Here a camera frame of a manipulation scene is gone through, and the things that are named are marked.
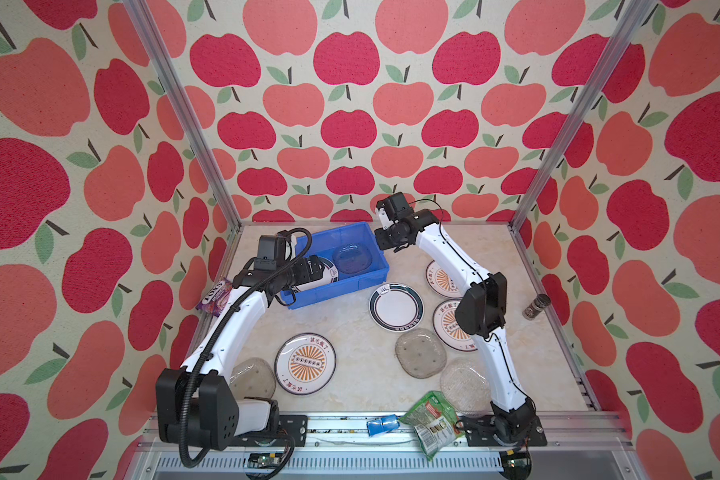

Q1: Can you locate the green rimmed white plate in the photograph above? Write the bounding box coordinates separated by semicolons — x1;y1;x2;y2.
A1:
369;283;424;332
293;256;339;292

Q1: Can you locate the blue plastic bin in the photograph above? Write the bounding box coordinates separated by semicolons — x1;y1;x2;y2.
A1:
278;223;389;310

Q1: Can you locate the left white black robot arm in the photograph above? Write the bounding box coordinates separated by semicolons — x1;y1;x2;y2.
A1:
156;255;325;467

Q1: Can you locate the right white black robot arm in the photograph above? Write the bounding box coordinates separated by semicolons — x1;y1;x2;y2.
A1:
374;200;538;446

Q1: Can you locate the far right orange sunburst plate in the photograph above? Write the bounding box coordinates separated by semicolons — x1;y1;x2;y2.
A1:
425;261;461;298

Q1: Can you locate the orange sunburst plate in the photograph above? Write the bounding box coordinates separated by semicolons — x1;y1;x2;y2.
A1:
274;333;338;396
425;261;461;298
433;299;477;353

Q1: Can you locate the left orange sunburst plate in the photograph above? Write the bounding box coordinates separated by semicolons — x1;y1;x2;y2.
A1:
274;333;338;396

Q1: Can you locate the near right orange sunburst plate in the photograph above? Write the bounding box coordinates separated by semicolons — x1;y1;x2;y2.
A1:
433;299;477;353

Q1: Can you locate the purple cherry snack bag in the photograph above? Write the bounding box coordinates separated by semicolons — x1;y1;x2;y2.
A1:
196;278;233;317

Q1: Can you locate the small dark spice jar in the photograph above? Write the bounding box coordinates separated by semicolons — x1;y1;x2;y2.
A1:
522;294;551;320

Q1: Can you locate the right clear textured glass plate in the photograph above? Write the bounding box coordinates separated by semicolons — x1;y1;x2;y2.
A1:
440;359;491;416

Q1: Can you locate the small blue packet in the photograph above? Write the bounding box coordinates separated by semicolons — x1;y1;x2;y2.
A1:
366;414;401;437

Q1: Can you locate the green snack packet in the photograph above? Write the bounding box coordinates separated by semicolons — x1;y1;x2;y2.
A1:
399;391;464;460

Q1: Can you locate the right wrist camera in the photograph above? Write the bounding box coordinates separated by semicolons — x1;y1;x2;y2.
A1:
375;192;414;230

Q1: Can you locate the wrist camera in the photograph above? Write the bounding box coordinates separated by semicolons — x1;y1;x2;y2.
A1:
375;192;414;230
254;234;291;272

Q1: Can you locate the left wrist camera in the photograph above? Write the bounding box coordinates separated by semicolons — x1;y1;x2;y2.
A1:
254;234;291;272

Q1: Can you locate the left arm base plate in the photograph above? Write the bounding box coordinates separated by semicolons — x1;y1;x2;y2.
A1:
230;415;309;448

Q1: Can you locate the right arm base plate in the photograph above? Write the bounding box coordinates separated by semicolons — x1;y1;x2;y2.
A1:
458;415;548;448

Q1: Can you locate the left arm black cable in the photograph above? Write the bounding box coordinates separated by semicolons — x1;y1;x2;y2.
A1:
177;226;314;480

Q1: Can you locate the aluminium front rail base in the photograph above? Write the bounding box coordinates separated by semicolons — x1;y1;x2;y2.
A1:
118;411;648;479

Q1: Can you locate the left aluminium frame post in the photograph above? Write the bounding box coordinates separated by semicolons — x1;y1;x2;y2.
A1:
124;0;242;233

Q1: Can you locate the aluminium frame post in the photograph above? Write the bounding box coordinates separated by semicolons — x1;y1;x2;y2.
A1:
124;0;242;233
509;0;658;236

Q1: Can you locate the right aluminium frame post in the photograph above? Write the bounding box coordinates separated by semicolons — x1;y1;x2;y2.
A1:
509;0;658;236

